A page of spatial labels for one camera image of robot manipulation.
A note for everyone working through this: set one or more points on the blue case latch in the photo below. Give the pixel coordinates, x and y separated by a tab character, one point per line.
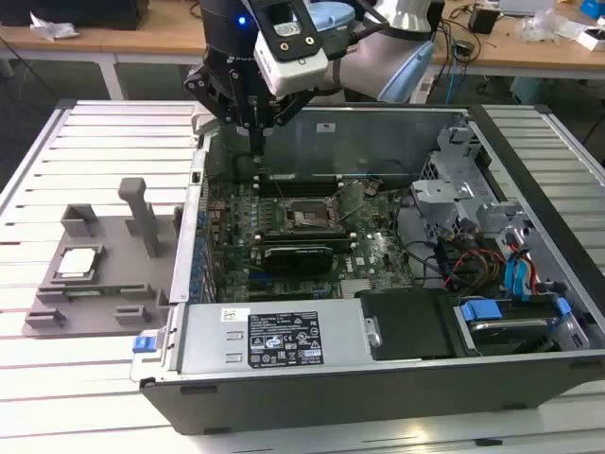
144	343

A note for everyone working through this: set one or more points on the blue box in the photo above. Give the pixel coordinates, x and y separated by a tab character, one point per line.
593	7

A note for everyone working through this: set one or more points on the silver CPU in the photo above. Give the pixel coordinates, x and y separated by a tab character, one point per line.
78	262

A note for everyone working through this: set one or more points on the large black box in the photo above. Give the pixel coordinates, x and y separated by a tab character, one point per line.
71	12

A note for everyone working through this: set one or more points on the black graphics card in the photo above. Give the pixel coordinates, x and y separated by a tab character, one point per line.
295	259

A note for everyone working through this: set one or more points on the clear plastic bags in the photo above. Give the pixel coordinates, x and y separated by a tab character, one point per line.
543	26

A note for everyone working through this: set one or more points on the white camera box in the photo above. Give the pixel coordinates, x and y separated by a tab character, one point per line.
293	71

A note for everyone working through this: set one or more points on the black power adapter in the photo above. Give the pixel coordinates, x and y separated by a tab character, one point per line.
482	21

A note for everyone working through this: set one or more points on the silver power supply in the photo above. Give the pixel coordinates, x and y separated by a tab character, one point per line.
212	336

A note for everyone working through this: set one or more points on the grey parts rack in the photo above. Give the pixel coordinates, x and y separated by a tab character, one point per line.
113	246

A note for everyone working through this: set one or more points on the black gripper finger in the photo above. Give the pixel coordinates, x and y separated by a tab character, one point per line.
212	92
293	106

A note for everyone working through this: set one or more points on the round coin battery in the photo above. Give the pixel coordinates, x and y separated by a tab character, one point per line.
372	188

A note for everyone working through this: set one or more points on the wooden desk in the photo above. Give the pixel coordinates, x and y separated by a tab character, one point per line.
156	33

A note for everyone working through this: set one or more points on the silver chipset heatsink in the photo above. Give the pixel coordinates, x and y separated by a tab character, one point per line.
357	288

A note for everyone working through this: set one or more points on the white open box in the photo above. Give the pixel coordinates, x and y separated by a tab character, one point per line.
588	40

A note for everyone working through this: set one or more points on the CPU socket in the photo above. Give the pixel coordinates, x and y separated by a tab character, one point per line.
309	215

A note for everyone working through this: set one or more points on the black open PC case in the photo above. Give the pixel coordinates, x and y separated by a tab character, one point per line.
331	402

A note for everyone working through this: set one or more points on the hard disk in blue carrier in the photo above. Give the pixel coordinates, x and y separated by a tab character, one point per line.
479	311

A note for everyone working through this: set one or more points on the green RAM stick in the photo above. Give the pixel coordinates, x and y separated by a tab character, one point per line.
82	295

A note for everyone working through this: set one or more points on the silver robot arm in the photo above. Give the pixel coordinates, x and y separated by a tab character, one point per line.
368	66

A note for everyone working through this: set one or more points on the silver metal drive cage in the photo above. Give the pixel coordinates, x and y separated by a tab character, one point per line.
442	191

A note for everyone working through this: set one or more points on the green motherboard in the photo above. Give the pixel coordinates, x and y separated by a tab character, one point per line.
378	246

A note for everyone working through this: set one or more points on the white crumpled paper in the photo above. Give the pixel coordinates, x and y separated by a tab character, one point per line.
52	29

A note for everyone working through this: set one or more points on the grey flat device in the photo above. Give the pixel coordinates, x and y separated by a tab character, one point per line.
524	5

